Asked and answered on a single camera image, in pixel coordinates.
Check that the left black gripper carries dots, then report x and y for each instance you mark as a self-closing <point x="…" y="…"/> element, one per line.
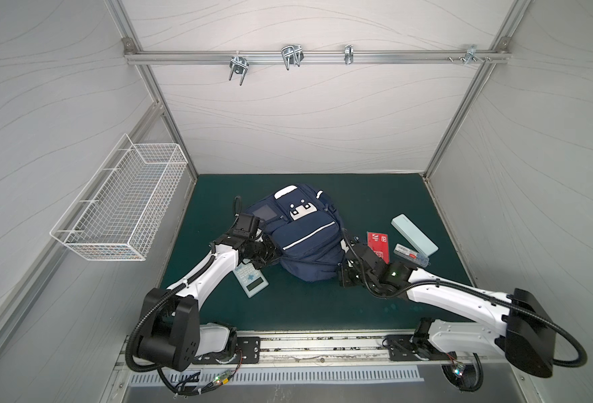
<point x="264" y="249"/>

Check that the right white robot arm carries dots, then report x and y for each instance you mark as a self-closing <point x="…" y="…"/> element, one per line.
<point x="513" y="326"/>

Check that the small metal hook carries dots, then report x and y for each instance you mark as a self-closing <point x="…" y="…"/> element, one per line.
<point x="348" y="54"/>

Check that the white wire basket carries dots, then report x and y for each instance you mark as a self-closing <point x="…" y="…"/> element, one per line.
<point x="117" y="214"/>

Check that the metal double hook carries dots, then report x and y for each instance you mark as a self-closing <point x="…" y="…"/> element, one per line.
<point x="292" y="55"/>

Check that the red booklet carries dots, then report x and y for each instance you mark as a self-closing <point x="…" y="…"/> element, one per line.
<point x="379" y="243"/>

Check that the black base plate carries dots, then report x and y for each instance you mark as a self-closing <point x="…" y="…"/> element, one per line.
<point x="246" y="351"/>
<point x="407" y="347"/>

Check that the white slotted cable duct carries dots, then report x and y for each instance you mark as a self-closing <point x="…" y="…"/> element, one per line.
<point x="259" y="376"/>

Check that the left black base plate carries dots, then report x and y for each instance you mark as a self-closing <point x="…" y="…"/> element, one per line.
<point x="246" y="351"/>

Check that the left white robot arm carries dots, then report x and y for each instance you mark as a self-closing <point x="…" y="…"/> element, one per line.
<point x="169" y="333"/>

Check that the light green calculator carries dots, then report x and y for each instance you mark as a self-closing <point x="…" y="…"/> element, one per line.
<point x="251" y="280"/>

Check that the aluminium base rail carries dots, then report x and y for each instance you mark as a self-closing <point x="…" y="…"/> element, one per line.
<point x="325" y="348"/>

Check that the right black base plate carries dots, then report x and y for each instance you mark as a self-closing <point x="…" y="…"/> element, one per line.
<point x="407" y="347"/>

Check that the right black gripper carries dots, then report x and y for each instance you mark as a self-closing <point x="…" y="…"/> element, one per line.
<point x="350" y="272"/>

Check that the metal bracket with screws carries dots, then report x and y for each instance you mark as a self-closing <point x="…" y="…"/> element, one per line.
<point x="471" y="56"/>

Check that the aluminium cross bar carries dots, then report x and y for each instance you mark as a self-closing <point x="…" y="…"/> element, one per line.
<point x="311" y="57"/>

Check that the light green pencil case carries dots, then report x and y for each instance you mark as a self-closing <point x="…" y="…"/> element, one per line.
<point x="418" y="240"/>

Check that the navy blue backpack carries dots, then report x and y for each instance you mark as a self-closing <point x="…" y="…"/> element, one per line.
<point x="306" y="227"/>

